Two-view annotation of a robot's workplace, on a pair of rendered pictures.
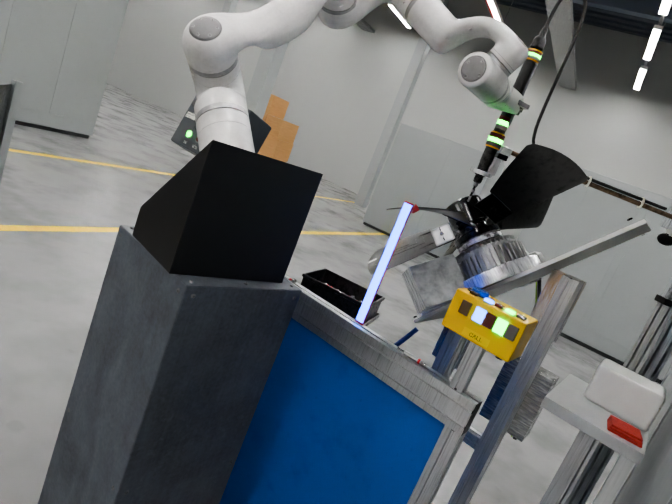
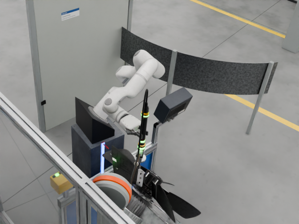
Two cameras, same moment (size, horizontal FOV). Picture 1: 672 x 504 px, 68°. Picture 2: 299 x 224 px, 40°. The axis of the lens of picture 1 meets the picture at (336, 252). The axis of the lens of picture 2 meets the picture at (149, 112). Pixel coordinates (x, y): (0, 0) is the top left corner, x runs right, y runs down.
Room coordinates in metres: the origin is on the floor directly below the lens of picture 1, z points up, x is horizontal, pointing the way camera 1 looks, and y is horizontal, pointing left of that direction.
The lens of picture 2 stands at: (1.80, -1.99, 3.12)
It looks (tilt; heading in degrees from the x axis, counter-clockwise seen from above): 40 degrees down; 99
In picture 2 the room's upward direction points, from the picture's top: 7 degrees clockwise
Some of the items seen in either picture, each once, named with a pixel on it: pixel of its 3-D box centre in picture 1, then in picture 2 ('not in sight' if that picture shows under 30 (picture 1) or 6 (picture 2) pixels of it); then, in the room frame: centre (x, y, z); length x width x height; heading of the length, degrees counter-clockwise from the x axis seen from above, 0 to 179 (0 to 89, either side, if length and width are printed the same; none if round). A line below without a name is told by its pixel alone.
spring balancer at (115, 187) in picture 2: not in sight; (110, 191); (1.54, -1.03, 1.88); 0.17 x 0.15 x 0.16; 147
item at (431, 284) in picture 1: (435, 283); not in sight; (1.45, -0.31, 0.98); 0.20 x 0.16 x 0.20; 57
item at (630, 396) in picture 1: (625, 391); not in sight; (1.36, -0.90, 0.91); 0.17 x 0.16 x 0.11; 57
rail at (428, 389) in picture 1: (322, 318); (111, 171); (1.26, -0.03, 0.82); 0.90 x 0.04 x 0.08; 57
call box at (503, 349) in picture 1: (488, 324); not in sight; (1.05, -0.36, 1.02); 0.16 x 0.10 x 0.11; 57
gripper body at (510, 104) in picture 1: (500, 95); (129, 123); (1.42, -0.25, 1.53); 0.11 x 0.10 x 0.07; 147
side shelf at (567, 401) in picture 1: (599, 412); not in sight; (1.31, -0.83, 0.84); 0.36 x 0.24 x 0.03; 147
